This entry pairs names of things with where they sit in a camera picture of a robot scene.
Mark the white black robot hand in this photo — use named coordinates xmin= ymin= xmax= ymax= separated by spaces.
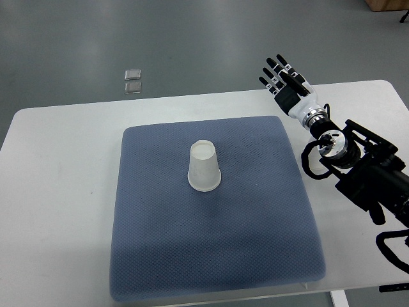
xmin=259 ymin=54 xmax=321 ymax=120

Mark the white paper cup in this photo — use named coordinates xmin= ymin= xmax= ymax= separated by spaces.
xmin=187 ymin=140 xmax=221 ymax=192
xmin=300 ymin=152 xmax=324 ymax=171

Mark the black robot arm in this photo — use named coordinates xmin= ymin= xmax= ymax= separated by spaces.
xmin=259 ymin=55 xmax=408 ymax=226

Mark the wooden furniture corner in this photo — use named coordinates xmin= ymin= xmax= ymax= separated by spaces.
xmin=365 ymin=0 xmax=408 ymax=12

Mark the white paper cup on mat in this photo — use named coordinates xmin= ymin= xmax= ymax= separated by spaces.
xmin=187 ymin=140 xmax=221 ymax=192

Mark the black tripod leg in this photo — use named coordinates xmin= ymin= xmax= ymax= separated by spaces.
xmin=399 ymin=10 xmax=409 ymax=23

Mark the blue textured cushion mat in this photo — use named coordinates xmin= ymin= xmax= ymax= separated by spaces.
xmin=110 ymin=116 xmax=326 ymax=302

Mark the upper floor socket plate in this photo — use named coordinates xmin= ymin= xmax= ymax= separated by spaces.
xmin=124 ymin=68 xmax=141 ymax=81

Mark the white table leg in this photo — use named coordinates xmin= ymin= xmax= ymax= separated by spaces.
xmin=330 ymin=290 xmax=349 ymax=307

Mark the black table control panel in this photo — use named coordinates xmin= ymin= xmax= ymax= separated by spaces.
xmin=378 ymin=283 xmax=409 ymax=293

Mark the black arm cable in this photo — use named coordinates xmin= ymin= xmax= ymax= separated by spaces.
xmin=300 ymin=141 xmax=335 ymax=180

